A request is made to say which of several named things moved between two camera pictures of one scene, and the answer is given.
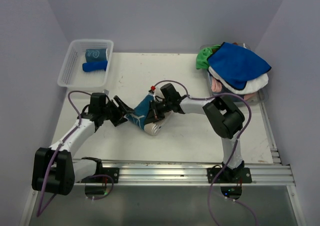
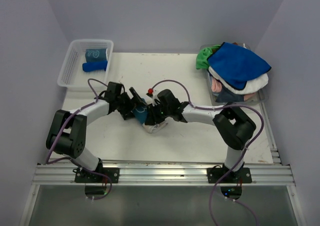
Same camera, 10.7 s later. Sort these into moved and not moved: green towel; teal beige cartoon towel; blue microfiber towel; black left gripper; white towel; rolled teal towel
Moved: black left gripper; teal beige cartoon towel
Not moved: green towel; white towel; rolled teal towel; blue microfiber towel
